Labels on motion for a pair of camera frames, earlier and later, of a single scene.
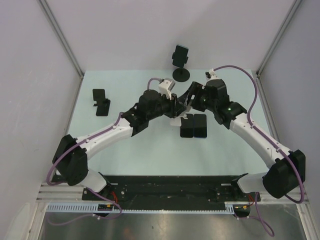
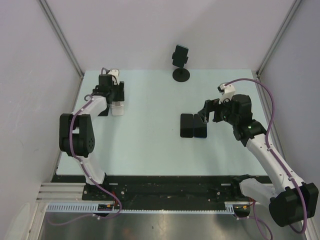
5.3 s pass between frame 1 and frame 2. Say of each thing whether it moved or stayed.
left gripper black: moved
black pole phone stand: stayed
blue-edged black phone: stayed
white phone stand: moved
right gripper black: moved
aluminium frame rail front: stayed
